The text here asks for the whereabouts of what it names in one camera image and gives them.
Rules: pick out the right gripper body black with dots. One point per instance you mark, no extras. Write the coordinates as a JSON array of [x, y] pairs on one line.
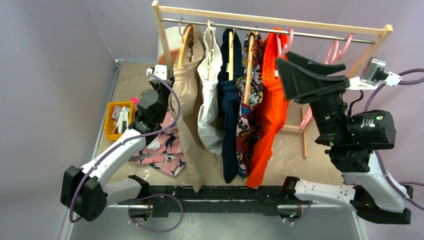
[[322, 91]]

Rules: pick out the orange shorts on hanger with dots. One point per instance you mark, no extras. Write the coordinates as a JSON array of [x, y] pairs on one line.
[[273, 110]]

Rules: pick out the wooden clothes rack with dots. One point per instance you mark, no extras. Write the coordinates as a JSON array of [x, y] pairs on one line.
[[373, 37]]

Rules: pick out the orange hanger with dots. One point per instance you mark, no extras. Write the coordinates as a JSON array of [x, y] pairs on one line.
[[187, 39]]

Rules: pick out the white shorts on hanger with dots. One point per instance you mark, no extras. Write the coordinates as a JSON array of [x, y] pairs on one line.
[[208, 70]]

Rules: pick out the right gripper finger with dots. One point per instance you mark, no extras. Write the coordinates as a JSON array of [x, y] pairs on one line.
[[299, 66], [305, 87]]

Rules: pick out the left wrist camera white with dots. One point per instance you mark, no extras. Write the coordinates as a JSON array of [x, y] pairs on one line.
[[159, 72]]

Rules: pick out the pink shark print shorts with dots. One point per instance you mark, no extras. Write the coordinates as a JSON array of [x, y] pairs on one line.
[[164, 153]]

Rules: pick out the pink plastic hanger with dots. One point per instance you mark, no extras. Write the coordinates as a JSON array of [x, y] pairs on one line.
[[333, 54]]

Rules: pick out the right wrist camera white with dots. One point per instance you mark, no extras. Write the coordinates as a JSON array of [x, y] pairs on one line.
[[373, 75]]

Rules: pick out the navy shorts on hanger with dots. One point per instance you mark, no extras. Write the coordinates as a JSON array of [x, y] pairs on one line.
[[228, 103]]

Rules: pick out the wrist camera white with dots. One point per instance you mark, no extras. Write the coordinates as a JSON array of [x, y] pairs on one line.
[[373, 75], [159, 72]]

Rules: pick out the patterned shorts on hanger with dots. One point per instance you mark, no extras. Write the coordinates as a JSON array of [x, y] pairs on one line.
[[250, 90]]

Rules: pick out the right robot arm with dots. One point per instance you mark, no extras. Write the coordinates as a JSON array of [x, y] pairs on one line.
[[353, 141]]

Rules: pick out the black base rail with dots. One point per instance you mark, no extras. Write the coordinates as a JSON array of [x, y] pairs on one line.
[[268, 200]]

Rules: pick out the pink plastic clip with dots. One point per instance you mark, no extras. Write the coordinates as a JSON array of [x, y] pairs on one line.
[[134, 100]]

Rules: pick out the beige shorts on hanger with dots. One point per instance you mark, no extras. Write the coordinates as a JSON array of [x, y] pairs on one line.
[[187, 86]]

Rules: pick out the yellow plastic bin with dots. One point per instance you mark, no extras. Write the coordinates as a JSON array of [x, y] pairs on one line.
[[111, 123]]

